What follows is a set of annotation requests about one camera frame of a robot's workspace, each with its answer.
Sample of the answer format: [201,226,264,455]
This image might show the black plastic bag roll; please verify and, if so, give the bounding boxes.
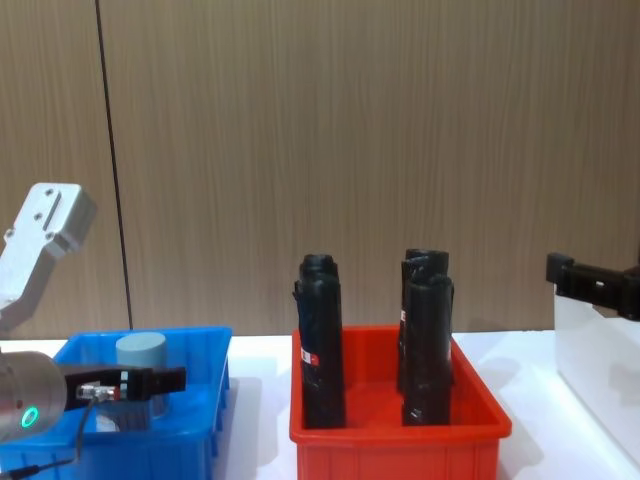
[293,272,348,430]
[396,247,451,394]
[401,272,456,428]

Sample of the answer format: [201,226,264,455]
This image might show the blue plastic bin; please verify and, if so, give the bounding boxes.
[0,326,234,480]

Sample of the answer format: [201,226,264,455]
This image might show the red plastic bin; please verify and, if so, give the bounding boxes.
[289,324,514,480]

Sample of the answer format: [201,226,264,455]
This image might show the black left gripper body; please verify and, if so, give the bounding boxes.
[58,366,155,414]

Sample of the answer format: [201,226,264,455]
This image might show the grey cylinder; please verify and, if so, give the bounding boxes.
[115,331,172,422]

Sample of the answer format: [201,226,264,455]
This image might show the thin dark gripper cable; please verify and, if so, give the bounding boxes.
[0,382,124,477]

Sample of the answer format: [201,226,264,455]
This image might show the white box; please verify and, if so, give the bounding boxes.
[553,281,640,422]

